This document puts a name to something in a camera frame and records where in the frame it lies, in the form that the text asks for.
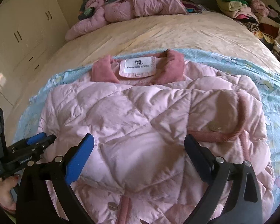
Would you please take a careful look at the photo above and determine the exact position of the pile of folded clothes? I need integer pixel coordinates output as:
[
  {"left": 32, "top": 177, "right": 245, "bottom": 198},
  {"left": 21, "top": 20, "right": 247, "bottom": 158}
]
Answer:
[{"left": 215, "top": 0, "right": 280, "bottom": 49}]

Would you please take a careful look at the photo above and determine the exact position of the person's left hand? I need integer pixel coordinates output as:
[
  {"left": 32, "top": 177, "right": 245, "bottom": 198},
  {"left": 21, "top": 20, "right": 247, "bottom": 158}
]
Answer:
[{"left": 0, "top": 174, "right": 21, "bottom": 213}]

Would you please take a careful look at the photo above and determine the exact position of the crumpled pink puffer coat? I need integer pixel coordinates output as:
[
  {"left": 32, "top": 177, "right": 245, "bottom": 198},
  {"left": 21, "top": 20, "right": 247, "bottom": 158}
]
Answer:
[{"left": 65, "top": 0, "right": 187, "bottom": 41}]

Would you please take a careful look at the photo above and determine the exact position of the pink quilted jacket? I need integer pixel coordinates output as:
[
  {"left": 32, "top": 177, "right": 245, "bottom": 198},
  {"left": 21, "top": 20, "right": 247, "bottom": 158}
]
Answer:
[{"left": 37, "top": 49, "right": 276, "bottom": 224}]

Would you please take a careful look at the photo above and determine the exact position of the striped colourful cloth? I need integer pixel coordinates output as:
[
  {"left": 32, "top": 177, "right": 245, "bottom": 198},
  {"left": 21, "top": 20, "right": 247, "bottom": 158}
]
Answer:
[{"left": 177, "top": 0, "right": 203, "bottom": 13}]

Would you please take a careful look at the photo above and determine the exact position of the cream wardrobe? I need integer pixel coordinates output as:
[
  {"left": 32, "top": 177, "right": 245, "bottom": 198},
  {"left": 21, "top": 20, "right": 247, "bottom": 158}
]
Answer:
[{"left": 0, "top": 0, "right": 68, "bottom": 108}]

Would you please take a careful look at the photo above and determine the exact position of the blue cartoon printed blanket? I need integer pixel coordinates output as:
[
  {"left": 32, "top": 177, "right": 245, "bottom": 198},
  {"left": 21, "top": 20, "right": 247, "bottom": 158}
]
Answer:
[{"left": 13, "top": 48, "right": 280, "bottom": 215}]

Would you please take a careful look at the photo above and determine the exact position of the bed with beige cover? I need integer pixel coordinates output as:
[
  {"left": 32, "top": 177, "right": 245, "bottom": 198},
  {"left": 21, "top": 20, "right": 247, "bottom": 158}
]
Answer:
[{"left": 5, "top": 10, "right": 280, "bottom": 145}]

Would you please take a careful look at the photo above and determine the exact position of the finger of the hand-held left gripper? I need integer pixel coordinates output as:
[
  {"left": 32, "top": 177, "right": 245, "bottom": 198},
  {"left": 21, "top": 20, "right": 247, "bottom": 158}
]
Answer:
[
  {"left": 13, "top": 132, "right": 47, "bottom": 148},
  {"left": 26, "top": 134, "right": 57, "bottom": 155}
]

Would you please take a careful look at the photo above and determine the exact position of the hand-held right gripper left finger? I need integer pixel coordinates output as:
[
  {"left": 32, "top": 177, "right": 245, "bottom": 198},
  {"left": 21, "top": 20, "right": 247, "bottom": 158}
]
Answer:
[{"left": 15, "top": 133, "right": 95, "bottom": 224}]

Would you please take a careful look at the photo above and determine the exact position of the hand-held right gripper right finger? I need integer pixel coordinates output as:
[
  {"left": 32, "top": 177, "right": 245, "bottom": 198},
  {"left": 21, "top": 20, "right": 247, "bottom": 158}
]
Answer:
[{"left": 184, "top": 134, "right": 264, "bottom": 224}]

